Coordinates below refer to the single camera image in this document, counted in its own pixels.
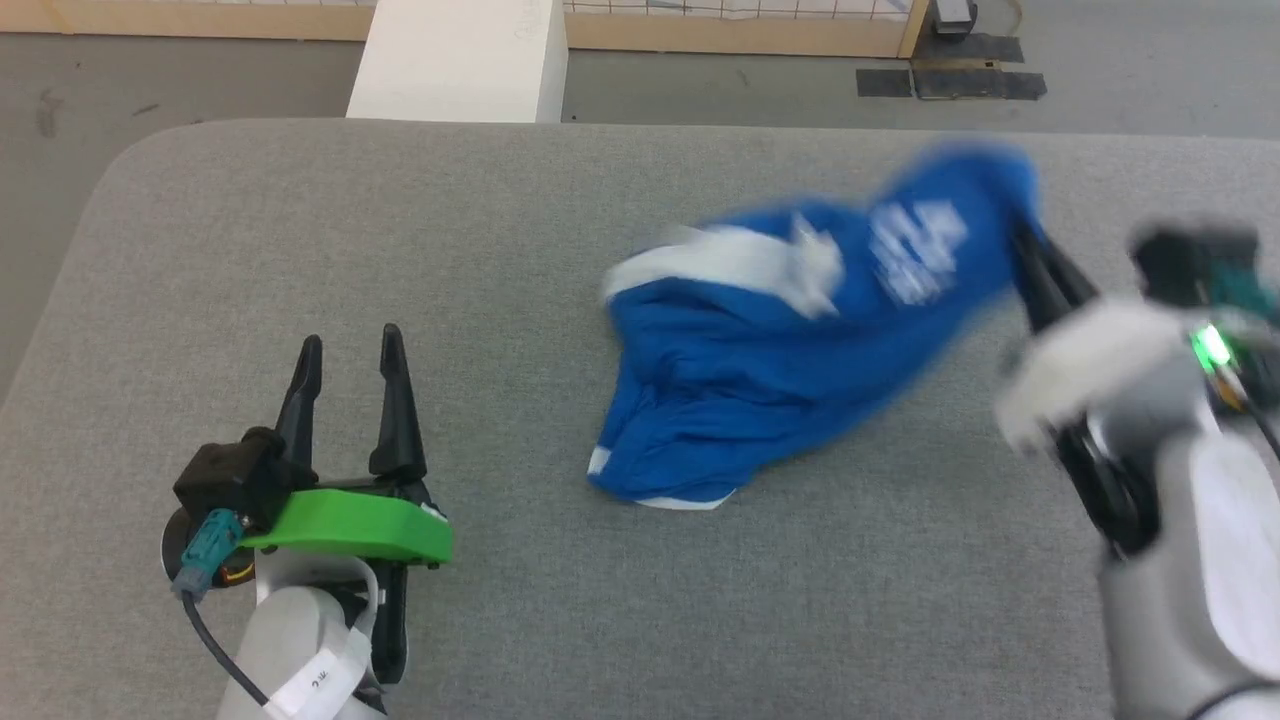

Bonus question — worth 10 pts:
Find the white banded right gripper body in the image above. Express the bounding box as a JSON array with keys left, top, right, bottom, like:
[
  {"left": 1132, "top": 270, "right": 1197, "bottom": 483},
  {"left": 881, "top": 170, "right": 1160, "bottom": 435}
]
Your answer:
[{"left": 993, "top": 296, "right": 1216, "bottom": 561}]

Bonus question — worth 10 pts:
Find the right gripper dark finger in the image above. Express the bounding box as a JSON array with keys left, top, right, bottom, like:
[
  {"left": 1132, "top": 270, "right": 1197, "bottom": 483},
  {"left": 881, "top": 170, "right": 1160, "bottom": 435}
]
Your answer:
[
  {"left": 1036, "top": 232, "right": 1103, "bottom": 317},
  {"left": 1008, "top": 222, "right": 1069, "bottom": 333}
]

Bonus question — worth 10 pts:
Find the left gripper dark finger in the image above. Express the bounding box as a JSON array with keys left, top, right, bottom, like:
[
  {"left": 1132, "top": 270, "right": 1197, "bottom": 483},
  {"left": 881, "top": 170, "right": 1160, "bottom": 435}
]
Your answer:
[
  {"left": 367, "top": 322, "right": 433, "bottom": 493},
  {"left": 272, "top": 334, "right": 325, "bottom": 491}
]

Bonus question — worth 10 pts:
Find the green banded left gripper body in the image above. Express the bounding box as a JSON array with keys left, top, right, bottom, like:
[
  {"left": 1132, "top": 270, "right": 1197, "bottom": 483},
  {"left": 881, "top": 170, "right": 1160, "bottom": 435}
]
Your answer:
[{"left": 238, "top": 470, "right": 456, "bottom": 689}]

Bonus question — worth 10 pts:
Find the blue garment with white trim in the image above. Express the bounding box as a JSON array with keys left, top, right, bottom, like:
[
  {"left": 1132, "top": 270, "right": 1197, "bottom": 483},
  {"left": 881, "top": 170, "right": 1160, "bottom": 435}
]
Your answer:
[{"left": 586, "top": 140, "right": 1047, "bottom": 512}]

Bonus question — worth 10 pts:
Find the grey fabric work surface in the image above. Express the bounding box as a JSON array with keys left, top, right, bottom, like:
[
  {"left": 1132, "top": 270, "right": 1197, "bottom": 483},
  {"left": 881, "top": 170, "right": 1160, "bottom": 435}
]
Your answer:
[{"left": 0, "top": 117, "right": 1280, "bottom": 720}]

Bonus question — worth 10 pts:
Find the long black floor tape patch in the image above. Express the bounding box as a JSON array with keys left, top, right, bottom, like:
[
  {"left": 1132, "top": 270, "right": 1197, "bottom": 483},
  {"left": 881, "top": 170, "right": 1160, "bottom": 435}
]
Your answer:
[{"left": 911, "top": 60, "right": 1048, "bottom": 102}]

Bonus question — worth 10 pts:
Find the white rectangular pillar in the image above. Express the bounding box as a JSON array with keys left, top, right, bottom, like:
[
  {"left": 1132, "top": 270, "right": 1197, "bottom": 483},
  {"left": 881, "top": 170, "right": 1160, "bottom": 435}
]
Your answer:
[{"left": 345, "top": 0, "right": 570, "bottom": 125}]

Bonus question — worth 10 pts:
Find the teal plug black left cable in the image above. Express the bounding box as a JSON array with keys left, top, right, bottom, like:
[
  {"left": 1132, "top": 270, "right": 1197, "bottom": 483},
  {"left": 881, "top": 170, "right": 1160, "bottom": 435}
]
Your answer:
[{"left": 172, "top": 508, "right": 273, "bottom": 713}]

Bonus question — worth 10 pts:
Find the white label strap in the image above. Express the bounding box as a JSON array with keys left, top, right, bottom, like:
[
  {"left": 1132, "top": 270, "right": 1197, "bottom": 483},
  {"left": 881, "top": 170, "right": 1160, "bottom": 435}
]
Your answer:
[{"left": 255, "top": 555, "right": 383, "bottom": 720}]

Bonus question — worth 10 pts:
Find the black tape patch by frame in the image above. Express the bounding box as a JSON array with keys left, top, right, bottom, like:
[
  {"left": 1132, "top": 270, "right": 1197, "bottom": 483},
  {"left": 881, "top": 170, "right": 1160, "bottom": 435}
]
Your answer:
[{"left": 914, "top": 34, "right": 1025, "bottom": 64}]

